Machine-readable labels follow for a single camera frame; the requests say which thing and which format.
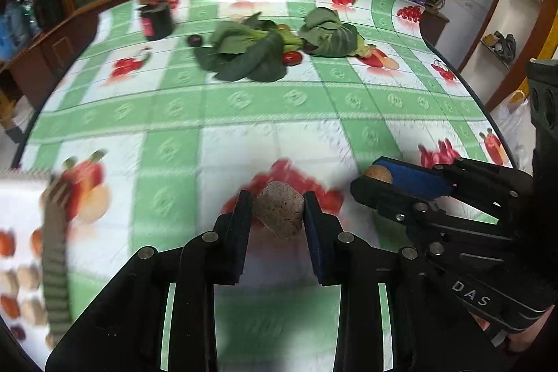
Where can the dark jar with red label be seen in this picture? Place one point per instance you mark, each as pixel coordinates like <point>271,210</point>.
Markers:
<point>154,23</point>

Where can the red tomato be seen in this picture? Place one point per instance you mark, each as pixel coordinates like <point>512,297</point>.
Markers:
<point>292,57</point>

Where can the wooden cabinet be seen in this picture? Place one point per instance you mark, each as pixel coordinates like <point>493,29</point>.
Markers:
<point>56,49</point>

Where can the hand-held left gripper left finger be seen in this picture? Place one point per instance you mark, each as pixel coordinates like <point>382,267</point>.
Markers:
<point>242,245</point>

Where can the dark plum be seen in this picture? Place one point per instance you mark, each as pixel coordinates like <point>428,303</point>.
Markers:
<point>195,40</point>

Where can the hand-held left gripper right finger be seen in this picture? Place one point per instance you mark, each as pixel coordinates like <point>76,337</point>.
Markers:
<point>316,245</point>

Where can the person's right hand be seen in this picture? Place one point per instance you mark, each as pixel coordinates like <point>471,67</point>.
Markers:
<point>525,339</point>

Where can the blue thermos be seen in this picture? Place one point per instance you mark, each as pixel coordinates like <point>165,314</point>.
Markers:
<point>8,34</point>

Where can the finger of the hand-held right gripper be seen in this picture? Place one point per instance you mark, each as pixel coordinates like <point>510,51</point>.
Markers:
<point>418,178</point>
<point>383,197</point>

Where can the white tray with striped rim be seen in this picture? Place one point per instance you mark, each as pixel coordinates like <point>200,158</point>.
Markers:
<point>17,202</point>

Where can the black kettle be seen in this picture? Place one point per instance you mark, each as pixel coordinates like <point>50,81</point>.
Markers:
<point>51,8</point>

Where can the green cabbage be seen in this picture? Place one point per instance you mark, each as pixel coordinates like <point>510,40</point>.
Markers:
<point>331,34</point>

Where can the green checked printed tablecloth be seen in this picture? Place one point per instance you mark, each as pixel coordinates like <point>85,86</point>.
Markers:
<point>261,110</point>

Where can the white plastic bag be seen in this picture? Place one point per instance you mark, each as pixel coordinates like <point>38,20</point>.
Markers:
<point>516,110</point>

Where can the green leafy vegetable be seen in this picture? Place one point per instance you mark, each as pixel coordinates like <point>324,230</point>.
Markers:
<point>244,58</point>

